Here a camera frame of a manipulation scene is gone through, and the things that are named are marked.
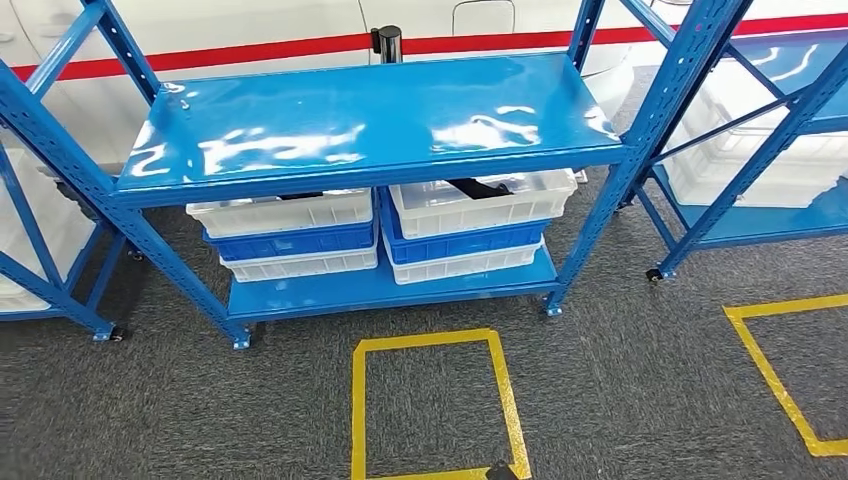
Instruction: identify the black stanchion post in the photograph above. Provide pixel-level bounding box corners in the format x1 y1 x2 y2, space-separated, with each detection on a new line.
369 25 404 66

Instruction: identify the blue plastic crate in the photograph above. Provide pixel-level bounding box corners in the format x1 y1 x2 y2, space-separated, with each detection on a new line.
378 192 551 266
203 221 378 263

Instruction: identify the yellow floor tape square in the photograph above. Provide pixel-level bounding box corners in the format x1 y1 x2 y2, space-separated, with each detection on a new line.
723 294 848 458
351 327 533 480

